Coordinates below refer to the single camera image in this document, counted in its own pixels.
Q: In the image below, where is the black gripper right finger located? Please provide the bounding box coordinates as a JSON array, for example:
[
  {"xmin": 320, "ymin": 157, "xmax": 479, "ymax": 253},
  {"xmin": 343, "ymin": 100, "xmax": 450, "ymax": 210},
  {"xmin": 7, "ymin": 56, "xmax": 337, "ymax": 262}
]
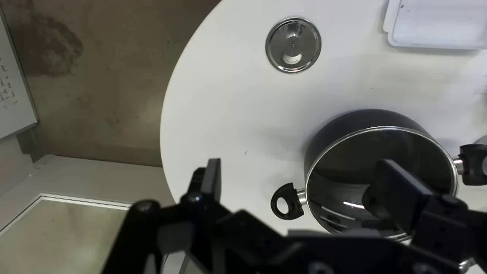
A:
[{"xmin": 363, "ymin": 158, "xmax": 487, "ymax": 265}]

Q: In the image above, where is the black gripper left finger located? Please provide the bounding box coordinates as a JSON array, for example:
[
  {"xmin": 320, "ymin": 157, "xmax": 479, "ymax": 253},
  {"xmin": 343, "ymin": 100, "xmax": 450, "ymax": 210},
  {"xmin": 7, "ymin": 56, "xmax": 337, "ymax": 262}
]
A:
[{"xmin": 100, "ymin": 157, "xmax": 275, "ymax": 274}]

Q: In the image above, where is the large black pot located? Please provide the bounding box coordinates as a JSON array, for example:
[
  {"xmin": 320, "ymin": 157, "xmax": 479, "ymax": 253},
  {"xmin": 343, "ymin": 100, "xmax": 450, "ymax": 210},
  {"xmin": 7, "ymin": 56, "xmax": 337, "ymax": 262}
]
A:
[{"xmin": 270, "ymin": 108, "xmax": 487, "ymax": 245}]

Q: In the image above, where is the clear plastic container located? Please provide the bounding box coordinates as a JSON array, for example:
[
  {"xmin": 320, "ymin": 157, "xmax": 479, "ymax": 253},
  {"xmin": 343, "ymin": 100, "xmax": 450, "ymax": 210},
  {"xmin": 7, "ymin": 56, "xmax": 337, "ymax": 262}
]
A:
[{"xmin": 381, "ymin": 0, "xmax": 487, "ymax": 52}]

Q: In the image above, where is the whiteboard with drawings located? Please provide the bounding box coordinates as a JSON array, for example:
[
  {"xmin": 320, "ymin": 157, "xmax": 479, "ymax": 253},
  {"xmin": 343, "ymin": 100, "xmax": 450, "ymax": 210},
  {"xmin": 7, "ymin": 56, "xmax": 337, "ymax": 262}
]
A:
[{"xmin": 0, "ymin": 14, "xmax": 39, "ymax": 142}]

